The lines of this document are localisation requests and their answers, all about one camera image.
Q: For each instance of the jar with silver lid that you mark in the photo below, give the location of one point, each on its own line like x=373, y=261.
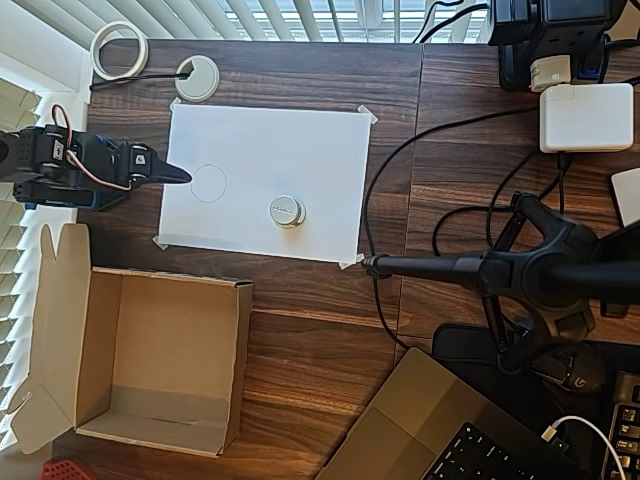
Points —
x=286, y=211

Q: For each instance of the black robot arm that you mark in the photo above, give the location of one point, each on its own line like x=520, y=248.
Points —
x=30, y=150

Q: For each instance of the brown cardboard box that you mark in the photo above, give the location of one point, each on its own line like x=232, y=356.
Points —
x=165, y=350

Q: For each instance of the masking tape piece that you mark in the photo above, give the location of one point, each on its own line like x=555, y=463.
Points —
x=175, y=104
x=160, y=242
x=369, y=116
x=350, y=262

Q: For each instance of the white round desk grommet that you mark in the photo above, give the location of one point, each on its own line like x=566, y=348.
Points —
x=200, y=87

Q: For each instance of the beige masking tape roll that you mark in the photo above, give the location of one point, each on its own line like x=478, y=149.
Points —
x=100, y=62

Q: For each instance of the white paper sheet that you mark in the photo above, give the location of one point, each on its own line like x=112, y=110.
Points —
x=275, y=150

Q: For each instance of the blue black table clamp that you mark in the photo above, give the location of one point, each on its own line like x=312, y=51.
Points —
x=31, y=205

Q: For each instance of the cream vertical blinds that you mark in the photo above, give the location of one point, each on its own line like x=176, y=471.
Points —
x=10, y=300

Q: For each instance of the white vertical window blinds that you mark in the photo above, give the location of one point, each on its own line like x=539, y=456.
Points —
x=300, y=20

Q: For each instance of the red perforated base block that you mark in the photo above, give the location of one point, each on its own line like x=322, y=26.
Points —
x=65, y=470

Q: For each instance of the grey laptop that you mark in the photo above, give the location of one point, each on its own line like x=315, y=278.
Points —
x=415, y=400

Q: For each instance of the black mouse pad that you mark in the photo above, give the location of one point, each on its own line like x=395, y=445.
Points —
x=460, y=345

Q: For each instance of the small beige plug adapter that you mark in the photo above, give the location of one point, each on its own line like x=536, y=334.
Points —
x=550, y=72

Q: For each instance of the black power strip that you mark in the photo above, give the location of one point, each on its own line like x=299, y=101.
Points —
x=550, y=20

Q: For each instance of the white square power adapter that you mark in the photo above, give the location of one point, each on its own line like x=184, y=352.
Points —
x=585, y=117

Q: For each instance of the black computer mouse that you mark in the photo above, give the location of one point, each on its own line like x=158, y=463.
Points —
x=582, y=370

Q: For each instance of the white flat device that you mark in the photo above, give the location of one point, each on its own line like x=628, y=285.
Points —
x=627, y=197

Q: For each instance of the black keyboard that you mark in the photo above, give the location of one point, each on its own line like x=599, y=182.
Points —
x=627, y=430

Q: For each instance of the black camera tripod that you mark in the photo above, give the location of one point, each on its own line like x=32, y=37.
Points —
x=550, y=270

